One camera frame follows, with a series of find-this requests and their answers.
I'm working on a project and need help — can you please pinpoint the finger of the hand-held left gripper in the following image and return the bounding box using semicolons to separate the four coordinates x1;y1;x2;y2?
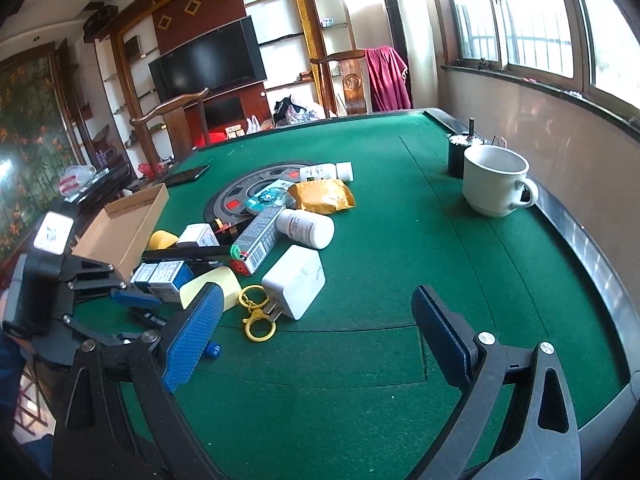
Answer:
61;314;221;361
62;255;163;311

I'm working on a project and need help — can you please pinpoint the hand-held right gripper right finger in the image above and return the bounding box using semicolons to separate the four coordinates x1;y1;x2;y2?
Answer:
406;284;583;480

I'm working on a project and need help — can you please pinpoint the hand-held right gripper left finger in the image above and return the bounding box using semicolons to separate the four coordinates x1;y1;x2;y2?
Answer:
52;282;225;480

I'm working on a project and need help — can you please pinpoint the blue white box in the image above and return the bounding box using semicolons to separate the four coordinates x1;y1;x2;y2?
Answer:
131;261;157;288
149;261;196;304

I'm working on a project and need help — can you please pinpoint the cardboard box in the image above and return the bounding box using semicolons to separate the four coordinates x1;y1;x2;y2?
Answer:
71;182;170;273

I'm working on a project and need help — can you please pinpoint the white pill bottle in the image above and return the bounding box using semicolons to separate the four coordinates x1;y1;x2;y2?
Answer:
276;208;335;250

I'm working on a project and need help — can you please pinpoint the teal tissue pack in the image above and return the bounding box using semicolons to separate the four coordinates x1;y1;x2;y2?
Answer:
244;182;296;213

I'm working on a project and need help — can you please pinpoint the black pen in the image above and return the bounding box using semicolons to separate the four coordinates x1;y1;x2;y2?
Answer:
129;308;167;328

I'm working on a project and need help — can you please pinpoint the yellow tape roll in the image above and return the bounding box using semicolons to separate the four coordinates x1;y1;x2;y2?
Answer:
148;230;179;251

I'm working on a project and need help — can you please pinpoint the black long case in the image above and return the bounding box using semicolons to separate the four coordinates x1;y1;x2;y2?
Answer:
142;244;236;264

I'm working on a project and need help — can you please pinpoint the small white box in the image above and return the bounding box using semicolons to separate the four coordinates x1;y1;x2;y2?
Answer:
176;223;221;248

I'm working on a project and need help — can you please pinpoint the white red plastic bag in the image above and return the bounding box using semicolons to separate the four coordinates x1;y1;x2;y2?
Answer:
59;165;97;196

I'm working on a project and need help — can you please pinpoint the black lipstick tube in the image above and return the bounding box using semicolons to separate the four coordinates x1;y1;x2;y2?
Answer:
212;220;246;243

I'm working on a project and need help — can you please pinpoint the dark glossy side table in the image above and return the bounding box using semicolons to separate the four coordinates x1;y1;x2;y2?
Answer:
65;157;133;206

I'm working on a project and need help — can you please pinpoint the long white green box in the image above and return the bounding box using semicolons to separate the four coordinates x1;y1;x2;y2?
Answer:
231;206;287;275

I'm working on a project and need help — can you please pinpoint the white charger adapter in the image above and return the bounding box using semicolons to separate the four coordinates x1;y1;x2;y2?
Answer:
261;245;327;321

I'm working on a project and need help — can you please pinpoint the round table control panel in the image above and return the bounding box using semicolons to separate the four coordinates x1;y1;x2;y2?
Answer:
202;161;321;226

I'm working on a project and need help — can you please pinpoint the black phone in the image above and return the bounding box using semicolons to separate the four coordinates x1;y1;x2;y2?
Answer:
159;164;211;188

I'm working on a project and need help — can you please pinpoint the white mug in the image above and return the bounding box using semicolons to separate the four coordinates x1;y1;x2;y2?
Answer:
462;145;540;219

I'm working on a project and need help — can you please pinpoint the black motor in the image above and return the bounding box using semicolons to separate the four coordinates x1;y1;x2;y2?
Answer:
446;119;488;178

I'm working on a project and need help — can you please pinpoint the yellow foil packet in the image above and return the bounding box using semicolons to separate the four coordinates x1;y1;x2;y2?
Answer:
286;179;357;216

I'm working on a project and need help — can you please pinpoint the white bottle with green label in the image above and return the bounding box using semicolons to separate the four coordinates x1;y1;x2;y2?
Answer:
299;161;355;183

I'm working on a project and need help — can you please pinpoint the red wooden television cabinet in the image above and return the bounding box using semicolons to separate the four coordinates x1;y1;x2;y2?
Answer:
185;82;268;148

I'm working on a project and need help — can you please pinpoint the floral bag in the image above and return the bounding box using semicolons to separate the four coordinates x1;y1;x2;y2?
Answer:
272;96;326;128

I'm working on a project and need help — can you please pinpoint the black television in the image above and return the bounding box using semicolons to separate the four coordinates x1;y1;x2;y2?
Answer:
148;16;268;103

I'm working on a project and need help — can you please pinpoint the dark red cloth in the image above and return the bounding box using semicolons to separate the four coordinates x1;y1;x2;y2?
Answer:
365;46;413;113

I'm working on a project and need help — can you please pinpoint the wooden chair with carved back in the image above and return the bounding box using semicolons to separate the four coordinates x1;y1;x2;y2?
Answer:
310;49;371;116

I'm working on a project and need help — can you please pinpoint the window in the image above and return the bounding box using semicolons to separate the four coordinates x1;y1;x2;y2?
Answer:
440;0;640;111

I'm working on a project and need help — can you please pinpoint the standing air conditioner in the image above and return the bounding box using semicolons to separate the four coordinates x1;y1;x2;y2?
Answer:
377;0;441;111

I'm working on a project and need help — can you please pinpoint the yellow keychain clasp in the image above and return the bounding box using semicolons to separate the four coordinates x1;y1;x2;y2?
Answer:
238;285;277;343

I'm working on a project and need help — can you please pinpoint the large flower wall painting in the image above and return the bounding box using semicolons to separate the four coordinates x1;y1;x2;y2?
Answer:
0;45;83;261

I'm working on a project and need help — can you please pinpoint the wooden chair with curved rail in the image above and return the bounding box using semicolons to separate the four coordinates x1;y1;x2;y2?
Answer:
129;87;210;178

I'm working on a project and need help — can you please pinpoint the wooden wall shelf unit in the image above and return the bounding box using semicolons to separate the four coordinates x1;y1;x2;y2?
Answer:
82;0;361;171

